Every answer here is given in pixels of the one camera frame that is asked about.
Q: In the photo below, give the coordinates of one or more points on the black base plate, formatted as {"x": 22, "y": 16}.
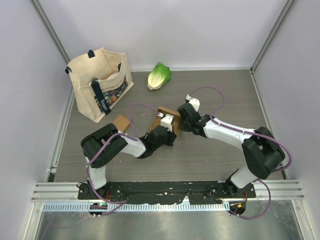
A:
{"x": 172, "y": 192}

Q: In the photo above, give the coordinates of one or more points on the green lettuce head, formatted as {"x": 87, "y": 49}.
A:
{"x": 159, "y": 76}

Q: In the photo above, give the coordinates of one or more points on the brown cardboard box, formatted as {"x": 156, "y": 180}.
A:
{"x": 122, "y": 123}

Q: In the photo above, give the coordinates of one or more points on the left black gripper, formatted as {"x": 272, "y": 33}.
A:
{"x": 172, "y": 136}

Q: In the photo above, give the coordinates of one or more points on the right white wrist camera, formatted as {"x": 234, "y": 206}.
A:
{"x": 193, "y": 101}

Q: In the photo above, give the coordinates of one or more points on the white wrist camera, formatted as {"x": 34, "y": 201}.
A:
{"x": 166, "y": 120}
{"x": 193, "y": 101}

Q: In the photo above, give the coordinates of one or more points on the white item inside bag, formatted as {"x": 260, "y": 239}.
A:
{"x": 115, "y": 75}

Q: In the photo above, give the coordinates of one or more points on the beige canvas tote bag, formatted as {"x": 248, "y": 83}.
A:
{"x": 94, "y": 94}

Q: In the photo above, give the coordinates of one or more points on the white slotted cable duct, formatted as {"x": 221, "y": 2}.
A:
{"x": 88, "y": 206}

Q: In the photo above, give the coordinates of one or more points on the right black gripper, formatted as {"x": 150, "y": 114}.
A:
{"x": 182, "y": 127}

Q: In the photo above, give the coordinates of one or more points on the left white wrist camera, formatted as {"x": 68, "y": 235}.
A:
{"x": 166, "y": 120}

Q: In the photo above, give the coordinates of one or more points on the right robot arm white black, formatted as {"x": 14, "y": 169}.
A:
{"x": 262, "y": 155}

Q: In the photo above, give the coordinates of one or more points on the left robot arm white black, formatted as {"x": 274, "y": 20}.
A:
{"x": 101, "y": 146}

